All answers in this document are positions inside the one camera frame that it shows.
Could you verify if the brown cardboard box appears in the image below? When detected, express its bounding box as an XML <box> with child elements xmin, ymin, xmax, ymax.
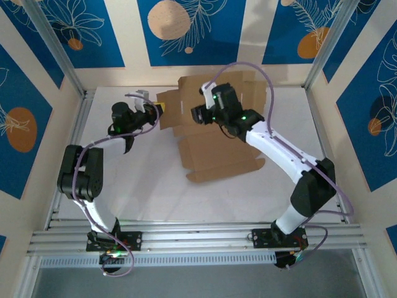
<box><xmin>156</xmin><ymin>70</ymin><xmax>267</xmax><ymax>184</ymax></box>

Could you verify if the thin black right gripper wire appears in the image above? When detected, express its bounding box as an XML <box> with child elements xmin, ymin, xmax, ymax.
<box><xmin>216</xmin><ymin>122</ymin><xmax>246</xmax><ymax>140</ymax></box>

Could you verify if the aluminium side rail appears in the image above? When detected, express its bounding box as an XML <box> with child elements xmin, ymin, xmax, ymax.
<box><xmin>44</xmin><ymin>89</ymin><xmax>96</xmax><ymax>231</ymax></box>
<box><xmin>305</xmin><ymin>88</ymin><xmax>352</xmax><ymax>225</ymax></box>

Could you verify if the aluminium corner post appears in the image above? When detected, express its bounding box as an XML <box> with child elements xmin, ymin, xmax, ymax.
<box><xmin>302</xmin><ymin>0</ymin><xmax>364</xmax><ymax>91</ymax></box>
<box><xmin>22</xmin><ymin>0</ymin><xmax>87</xmax><ymax>97</ymax></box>

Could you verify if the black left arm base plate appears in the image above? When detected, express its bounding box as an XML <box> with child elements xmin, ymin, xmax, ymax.
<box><xmin>86</xmin><ymin>231</ymin><xmax>143</xmax><ymax>251</ymax></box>

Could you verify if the aluminium cross rail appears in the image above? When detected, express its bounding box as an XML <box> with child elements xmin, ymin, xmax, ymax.
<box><xmin>26</xmin><ymin>222</ymin><xmax>370</xmax><ymax>257</ymax></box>

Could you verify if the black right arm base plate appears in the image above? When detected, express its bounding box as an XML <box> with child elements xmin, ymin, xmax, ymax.
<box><xmin>252</xmin><ymin>228</ymin><xmax>308</xmax><ymax>249</ymax></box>

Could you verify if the grey slotted cable duct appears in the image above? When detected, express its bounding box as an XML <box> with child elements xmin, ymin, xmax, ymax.
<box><xmin>38</xmin><ymin>251</ymin><xmax>277</xmax><ymax>268</ymax></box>

